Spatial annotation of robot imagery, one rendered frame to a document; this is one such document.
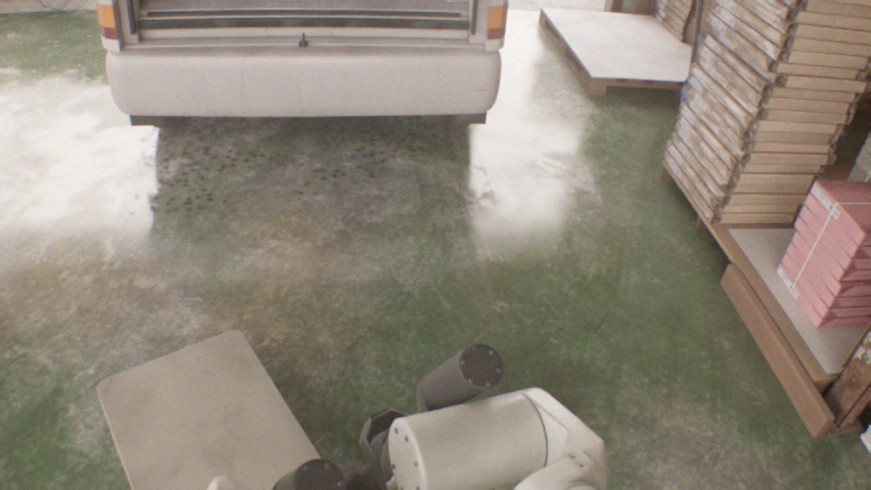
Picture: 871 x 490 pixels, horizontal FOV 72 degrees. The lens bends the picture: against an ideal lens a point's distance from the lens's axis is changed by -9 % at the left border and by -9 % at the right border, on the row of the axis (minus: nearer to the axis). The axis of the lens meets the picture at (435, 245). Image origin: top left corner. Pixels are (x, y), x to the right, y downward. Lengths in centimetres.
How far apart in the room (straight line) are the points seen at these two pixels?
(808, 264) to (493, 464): 195
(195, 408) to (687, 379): 138
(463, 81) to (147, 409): 155
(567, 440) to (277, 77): 205
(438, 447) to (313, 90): 203
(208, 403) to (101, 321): 67
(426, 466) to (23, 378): 175
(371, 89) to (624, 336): 121
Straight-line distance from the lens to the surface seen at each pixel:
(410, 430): 45
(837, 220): 222
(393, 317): 202
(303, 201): 250
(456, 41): 249
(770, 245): 260
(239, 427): 154
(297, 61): 236
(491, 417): 47
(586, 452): 44
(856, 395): 209
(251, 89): 241
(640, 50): 405
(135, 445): 157
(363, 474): 78
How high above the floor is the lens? 143
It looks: 39 degrees down
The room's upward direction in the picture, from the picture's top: 5 degrees clockwise
